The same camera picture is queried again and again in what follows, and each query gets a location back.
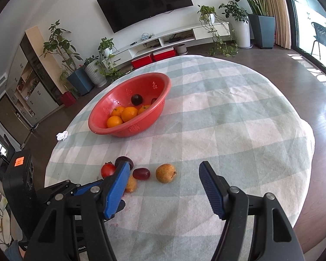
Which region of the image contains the beige curtain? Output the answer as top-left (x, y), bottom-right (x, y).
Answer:
top-left (258, 0), bottom-right (291, 48)

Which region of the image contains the black balcony chair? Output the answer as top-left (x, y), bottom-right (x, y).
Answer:
top-left (310, 22), bottom-right (326, 60)

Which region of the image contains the white television cabinet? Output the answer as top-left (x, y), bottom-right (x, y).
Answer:
top-left (109, 22), bottom-right (231, 70)

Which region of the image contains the trailing pothos white pot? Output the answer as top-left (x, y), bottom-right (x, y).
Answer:
top-left (96, 37), bottom-right (127, 81)
top-left (198, 5), bottom-right (240, 57)

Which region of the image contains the wooden wall cabinet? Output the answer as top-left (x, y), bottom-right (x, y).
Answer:
top-left (5, 26), bottom-right (62, 123)

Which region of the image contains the red tomato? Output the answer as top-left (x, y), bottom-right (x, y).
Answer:
top-left (101, 162), bottom-right (116, 178)

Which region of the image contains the small red container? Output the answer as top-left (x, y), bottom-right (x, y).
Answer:
top-left (60, 91), bottom-right (77, 105)

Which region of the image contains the red storage box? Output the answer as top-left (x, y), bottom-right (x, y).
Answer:
top-left (131, 54), bottom-right (154, 69)
top-left (153, 47), bottom-right (178, 62)

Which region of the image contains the green checked tablecloth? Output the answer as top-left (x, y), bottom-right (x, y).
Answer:
top-left (44, 54), bottom-right (316, 261)

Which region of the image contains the small brown pear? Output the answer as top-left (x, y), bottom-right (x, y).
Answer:
top-left (125, 175), bottom-right (138, 193)
top-left (156, 164), bottom-right (177, 183)

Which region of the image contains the bird-of-paradise plant blue-grey pot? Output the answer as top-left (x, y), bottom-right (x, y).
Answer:
top-left (224, 0), bottom-right (276, 49)

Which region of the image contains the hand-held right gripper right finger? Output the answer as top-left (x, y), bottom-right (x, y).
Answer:
top-left (199, 161), bottom-right (306, 261)

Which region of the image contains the plant in white ribbed pot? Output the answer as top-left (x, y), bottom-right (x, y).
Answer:
top-left (83, 56), bottom-right (108, 87)

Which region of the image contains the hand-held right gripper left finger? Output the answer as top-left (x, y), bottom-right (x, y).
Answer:
top-left (21, 161), bottom-right (131, 261)

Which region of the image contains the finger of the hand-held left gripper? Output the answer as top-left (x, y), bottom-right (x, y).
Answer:
top-left (113, 199), bottom-right (126, 219)
top-left (37, 179), bottom-right (105, 204)

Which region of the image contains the black wall television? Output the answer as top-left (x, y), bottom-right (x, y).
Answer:
top-left (97, 0), bottom-right (194, 33)

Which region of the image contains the red plastic basin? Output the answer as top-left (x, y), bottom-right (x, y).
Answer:
top-left (88, 72), bottom-right (171, 138)

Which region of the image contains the leafy tree blue-grey pot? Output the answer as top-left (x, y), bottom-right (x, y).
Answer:
top-left (43, 20), bottom-right (95, 96)

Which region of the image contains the bushy plant tall white pot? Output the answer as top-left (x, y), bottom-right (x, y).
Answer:
top-left (219, 1), bottom-right (253, 49)

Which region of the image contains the black sliding glass door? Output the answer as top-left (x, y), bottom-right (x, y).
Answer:
top-left (281, 0), bottom-right (326, 85)

